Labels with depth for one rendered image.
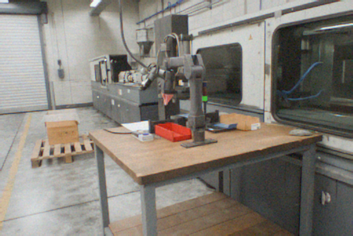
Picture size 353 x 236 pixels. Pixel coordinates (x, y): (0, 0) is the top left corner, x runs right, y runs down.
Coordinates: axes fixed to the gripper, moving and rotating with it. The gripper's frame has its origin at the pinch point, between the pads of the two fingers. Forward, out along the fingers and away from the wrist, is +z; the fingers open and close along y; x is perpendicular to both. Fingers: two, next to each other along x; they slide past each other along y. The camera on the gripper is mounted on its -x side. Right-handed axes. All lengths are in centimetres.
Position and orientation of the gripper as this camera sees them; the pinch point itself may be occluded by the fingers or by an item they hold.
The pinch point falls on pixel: (165, 103)
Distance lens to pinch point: 174.7
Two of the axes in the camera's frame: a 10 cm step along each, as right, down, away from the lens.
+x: 5.1, 3.0, -8.0
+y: -8.4, 0.0, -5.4
